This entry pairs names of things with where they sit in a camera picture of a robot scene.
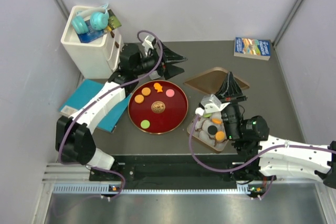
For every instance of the orange round cookie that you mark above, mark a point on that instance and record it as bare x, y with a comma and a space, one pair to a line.
220, 136
216, 121
146, 91
139, 99

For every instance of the white drawer cabinet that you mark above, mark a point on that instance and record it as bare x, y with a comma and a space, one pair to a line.
97, 59

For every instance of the blue notebook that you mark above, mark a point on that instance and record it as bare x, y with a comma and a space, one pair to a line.
83, 94

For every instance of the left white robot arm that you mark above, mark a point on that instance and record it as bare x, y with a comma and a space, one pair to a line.
74, 140

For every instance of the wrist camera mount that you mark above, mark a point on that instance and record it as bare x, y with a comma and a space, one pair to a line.
210, 104
149, 42

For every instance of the green round cookie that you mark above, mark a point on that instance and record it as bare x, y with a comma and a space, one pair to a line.
145, 124
207, 115

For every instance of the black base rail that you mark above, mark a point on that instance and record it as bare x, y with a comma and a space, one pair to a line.
136, 167

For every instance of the teal headphones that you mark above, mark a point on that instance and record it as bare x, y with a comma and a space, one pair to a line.
98, 19

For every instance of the round red lacquer plate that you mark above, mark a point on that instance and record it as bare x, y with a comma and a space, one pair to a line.
165, 114

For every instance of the green round cookie bottom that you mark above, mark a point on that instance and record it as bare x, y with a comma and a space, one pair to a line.
145, 124

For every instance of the grey slotted cable duct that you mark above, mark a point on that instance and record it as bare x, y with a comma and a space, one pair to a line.
108, 189

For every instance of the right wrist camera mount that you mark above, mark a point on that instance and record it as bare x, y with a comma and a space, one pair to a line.
210, 104

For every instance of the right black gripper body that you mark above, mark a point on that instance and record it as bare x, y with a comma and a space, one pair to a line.
232, 118

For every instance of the black round cookie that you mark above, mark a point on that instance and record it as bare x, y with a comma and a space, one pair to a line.
212, 130

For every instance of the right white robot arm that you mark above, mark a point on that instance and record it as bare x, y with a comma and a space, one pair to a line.
269, 155

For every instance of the blue book on cabinet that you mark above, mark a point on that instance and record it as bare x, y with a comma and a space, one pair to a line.
91, 35

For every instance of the tin box with paper cups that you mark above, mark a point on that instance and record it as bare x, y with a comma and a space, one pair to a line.
201, 134

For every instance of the green picture card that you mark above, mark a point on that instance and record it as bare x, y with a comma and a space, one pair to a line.
113, 21

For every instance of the pink paper cookie cup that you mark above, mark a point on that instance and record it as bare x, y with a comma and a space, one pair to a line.
170, 93

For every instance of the colourful paperback book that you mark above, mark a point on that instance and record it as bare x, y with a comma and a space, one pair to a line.
252, 48

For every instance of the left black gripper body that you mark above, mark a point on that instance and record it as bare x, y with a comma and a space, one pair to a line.
146, 63

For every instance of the orange fish shaped cookie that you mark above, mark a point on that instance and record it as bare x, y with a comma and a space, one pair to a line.
158, 88

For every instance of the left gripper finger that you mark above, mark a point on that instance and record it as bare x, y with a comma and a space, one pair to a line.
171, 71
171, 57

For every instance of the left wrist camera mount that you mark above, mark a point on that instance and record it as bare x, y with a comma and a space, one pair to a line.
149, 42

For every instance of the beige tin lid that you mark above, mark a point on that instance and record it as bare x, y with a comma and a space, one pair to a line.
207, 82

